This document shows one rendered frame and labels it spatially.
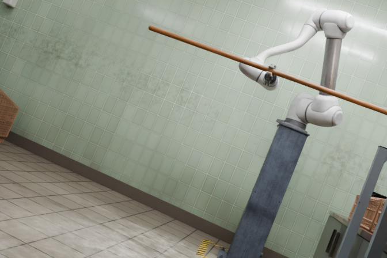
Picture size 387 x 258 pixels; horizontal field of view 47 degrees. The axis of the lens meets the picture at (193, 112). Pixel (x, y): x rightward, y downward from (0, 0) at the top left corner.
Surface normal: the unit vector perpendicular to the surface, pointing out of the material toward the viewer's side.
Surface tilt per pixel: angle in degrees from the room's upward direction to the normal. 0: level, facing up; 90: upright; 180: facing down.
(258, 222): 90
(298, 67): 90
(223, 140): 90
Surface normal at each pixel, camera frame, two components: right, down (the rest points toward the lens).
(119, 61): -0.18, -0.14
